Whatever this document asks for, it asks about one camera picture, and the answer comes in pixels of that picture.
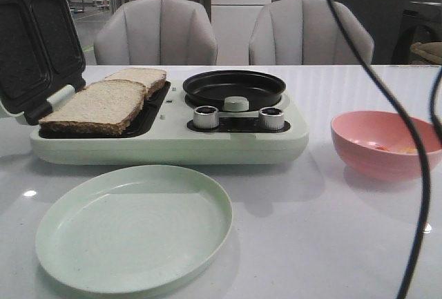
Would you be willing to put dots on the grey upholstered chair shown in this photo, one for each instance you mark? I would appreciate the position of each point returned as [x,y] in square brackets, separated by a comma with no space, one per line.
[157,32]
[298,32]

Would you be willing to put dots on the breakfast maker hinged lid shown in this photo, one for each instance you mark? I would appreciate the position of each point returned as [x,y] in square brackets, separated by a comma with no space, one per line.
[41,58]

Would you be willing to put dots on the silver control knob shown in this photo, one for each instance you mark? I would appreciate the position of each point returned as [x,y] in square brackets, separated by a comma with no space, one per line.
[206,117]
[271,118]

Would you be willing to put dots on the cooked shrimp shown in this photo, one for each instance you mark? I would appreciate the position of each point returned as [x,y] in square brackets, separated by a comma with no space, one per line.
[394,149]

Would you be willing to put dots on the left grey upholstered chair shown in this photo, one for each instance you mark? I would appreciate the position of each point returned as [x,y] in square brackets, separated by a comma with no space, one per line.
[157,32]

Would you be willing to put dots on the left silver control knob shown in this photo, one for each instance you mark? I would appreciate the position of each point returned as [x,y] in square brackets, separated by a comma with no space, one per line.
[206,117]

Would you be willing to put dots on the black round frying pan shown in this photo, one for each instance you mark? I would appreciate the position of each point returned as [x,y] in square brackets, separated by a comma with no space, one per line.
[212,88]

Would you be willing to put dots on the mint green round plate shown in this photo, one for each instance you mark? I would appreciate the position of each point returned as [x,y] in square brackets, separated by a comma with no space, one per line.
[135,232]

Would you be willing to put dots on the mint green breakfast maker base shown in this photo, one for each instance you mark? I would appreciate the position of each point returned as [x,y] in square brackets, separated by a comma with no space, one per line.
[171,141]

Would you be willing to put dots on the white refrigerator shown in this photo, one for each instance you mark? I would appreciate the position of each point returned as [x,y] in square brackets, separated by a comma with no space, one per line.
[233,22]

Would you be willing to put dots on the right silver control knob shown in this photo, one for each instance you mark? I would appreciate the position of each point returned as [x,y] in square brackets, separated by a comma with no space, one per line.
[271,118]

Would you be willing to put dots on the bread slice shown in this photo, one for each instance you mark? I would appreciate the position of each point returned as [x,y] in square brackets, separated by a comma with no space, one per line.
[152,79]
[105,107]

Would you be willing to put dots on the dark washing machine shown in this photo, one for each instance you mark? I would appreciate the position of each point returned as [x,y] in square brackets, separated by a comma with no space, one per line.
[420,22]

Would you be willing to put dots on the right grey upholstered chair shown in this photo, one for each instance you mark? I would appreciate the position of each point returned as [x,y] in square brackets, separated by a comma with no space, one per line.
[298,32]

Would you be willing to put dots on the mint green pan handle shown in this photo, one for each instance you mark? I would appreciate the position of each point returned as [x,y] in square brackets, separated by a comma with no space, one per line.
[236,104]

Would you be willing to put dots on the pink plastic bowl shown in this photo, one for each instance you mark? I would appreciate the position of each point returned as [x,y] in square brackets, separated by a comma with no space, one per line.
[351,133]

